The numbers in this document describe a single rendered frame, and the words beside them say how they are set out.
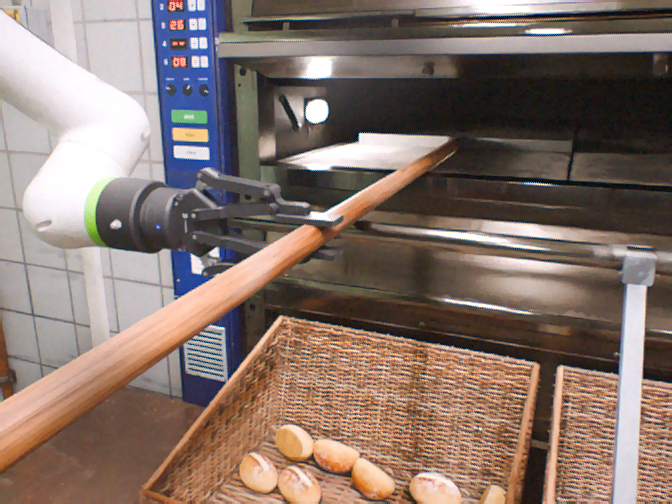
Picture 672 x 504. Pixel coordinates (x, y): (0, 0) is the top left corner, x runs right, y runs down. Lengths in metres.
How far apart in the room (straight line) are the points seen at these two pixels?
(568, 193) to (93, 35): 1.07
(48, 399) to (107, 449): 1.10
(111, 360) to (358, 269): 0.89
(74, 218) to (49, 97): 0.16
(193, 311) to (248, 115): 0.88
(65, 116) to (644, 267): 0.72
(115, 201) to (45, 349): 1.18
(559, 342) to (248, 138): 0.74
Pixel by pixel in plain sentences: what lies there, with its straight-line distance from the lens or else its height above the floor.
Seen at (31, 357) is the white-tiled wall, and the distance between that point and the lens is 1.95.
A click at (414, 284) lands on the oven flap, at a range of 1.19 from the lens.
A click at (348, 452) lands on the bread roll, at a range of 1.24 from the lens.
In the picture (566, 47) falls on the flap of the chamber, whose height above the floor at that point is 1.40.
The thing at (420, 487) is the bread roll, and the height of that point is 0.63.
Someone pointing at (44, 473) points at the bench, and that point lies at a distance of 1.42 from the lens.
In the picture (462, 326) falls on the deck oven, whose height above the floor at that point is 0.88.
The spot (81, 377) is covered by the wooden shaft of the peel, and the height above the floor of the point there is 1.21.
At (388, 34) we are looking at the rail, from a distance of 1.01.
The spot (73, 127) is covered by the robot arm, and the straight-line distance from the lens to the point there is 0.85.
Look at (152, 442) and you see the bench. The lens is 1.44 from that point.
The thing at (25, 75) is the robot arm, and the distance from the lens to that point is 0.84.
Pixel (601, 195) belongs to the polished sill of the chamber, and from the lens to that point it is 1.12.
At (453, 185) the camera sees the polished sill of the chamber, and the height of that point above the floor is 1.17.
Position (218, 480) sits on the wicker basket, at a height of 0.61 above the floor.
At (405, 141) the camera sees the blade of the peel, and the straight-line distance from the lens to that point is 1.63.
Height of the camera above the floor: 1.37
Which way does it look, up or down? 17 degrees down
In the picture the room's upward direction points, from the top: straight up
